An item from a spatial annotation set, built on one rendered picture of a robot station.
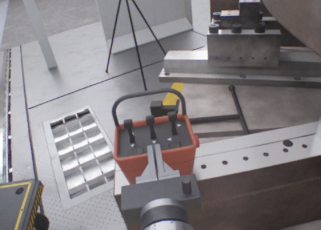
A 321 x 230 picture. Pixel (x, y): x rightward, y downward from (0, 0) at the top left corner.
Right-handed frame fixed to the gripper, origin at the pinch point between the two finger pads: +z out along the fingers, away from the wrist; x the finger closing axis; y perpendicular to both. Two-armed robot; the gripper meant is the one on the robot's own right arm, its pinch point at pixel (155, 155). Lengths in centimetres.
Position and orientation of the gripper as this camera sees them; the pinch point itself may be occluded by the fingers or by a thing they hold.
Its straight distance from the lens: 52.9
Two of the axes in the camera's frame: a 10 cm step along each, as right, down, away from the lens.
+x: -9.9, 1.7, -0.2
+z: -1.1, -5.6, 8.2
